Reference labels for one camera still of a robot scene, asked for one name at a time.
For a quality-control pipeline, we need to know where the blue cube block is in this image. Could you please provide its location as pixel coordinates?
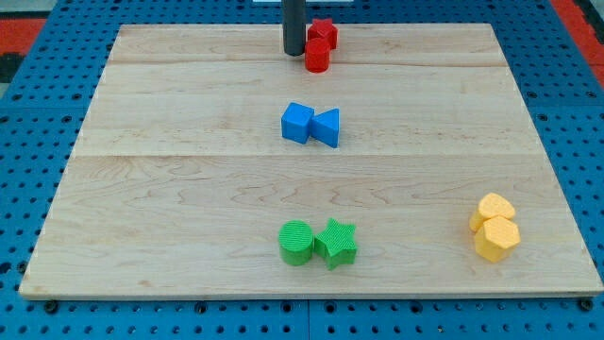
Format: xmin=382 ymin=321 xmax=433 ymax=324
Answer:
xmin=281 ymin=102 xmax=314 ymax=144

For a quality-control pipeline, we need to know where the blue triangle block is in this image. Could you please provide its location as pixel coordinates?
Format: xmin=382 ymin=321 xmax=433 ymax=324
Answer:
xmin=310 ymin=108 xmax=340 ymax=148

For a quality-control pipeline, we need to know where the green cylinder block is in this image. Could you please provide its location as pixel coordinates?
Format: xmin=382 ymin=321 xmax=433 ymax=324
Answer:
xmin=278 ymin=220 xmax=314 ymax=266

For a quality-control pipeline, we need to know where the green star block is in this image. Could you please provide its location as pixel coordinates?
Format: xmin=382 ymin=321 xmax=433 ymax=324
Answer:
xmin=313 ymin=218 xmax=358 ymax=270

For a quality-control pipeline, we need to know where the light wooden board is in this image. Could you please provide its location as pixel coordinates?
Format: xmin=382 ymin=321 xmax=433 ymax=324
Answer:
xmin=20 ymin=24 xmax=603 ymax=300

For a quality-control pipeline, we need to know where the red cylinder block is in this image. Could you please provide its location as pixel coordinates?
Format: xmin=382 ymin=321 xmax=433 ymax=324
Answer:
xmin=305 ymin=38 xmax=331 ymax=73

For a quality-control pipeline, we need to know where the red star block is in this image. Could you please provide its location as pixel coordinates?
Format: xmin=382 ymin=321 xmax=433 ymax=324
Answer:
xmin=307 ymin=18 xmax=338 ymax=49

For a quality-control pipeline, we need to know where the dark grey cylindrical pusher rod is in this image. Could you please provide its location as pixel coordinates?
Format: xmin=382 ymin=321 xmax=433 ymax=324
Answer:
xmin=281 ymin=0 xmax=306 ymax=57

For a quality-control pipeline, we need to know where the yellow heart block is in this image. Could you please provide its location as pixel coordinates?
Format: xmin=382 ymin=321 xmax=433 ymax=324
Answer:
xmin=469 ymin=193 xmax=516 ymax=232

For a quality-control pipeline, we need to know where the yellow hexagon block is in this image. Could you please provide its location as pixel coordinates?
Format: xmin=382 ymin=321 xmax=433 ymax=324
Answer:
xmin=474 ymin=216 xmax=521 ymax=263

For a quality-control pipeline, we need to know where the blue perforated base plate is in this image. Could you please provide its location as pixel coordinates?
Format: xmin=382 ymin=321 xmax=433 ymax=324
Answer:
xmin=1 ymin=0 xmax=603 ymax=339

